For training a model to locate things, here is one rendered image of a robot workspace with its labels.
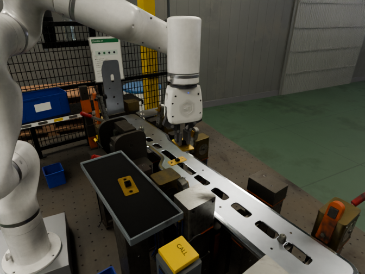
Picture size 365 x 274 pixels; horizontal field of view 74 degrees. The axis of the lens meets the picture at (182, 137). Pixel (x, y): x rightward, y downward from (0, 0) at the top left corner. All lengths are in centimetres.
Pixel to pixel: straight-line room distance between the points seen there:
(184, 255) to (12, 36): 62
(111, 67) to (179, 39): 104
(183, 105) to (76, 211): 91
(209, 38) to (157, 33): 381
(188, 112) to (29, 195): 59
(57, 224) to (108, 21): 87
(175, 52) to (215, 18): 394
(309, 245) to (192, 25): 67
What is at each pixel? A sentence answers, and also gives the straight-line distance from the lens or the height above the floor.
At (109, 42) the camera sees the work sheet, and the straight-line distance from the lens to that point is 190.
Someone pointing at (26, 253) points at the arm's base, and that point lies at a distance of 105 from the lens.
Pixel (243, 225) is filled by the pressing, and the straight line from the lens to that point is 83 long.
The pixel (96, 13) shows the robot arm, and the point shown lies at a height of 159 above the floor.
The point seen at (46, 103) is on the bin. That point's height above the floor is 112.
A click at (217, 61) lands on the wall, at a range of 465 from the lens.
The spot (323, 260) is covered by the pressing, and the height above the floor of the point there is 100.
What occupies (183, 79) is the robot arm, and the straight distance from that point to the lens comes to 62.
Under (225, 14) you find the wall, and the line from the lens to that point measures 465.
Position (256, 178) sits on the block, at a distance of 98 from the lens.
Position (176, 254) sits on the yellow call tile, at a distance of 54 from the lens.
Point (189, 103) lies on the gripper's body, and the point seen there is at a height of 137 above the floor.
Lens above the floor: 158
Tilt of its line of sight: 26 degrees down
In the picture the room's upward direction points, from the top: straight up
